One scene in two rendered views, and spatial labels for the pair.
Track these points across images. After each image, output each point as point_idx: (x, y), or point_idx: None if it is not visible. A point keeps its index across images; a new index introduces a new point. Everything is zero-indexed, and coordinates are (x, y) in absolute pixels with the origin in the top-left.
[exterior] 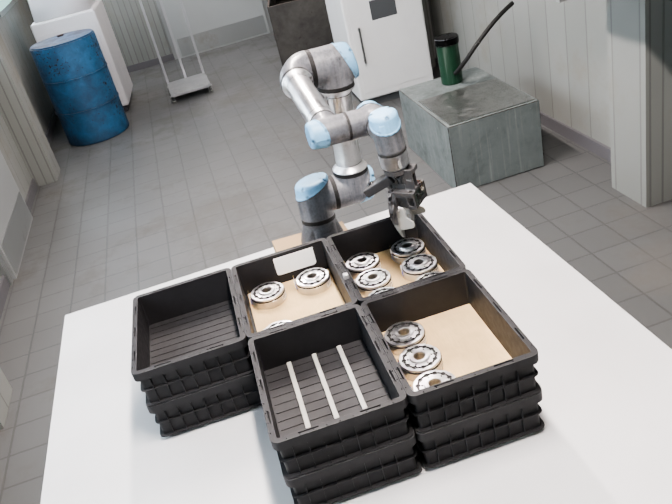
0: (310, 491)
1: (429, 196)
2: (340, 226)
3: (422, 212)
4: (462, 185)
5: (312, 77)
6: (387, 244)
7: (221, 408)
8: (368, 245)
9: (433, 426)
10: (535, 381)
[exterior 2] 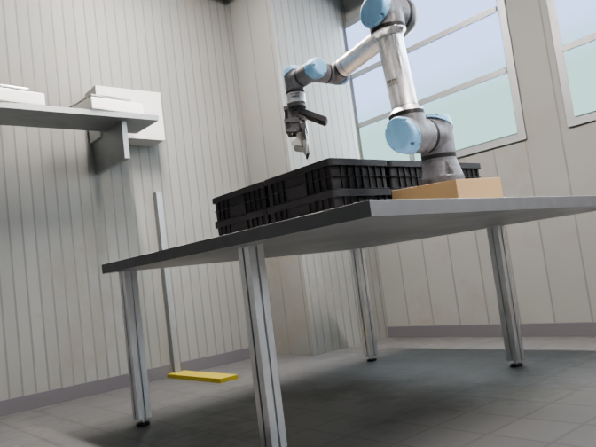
0: None
1: (414, 199)
2: (423, 172)
3: (294, 145)
4: (378, 199)
5: None
6: (354, 182)
7: None
8: (364, 177)
9: None
10: (216, 217)
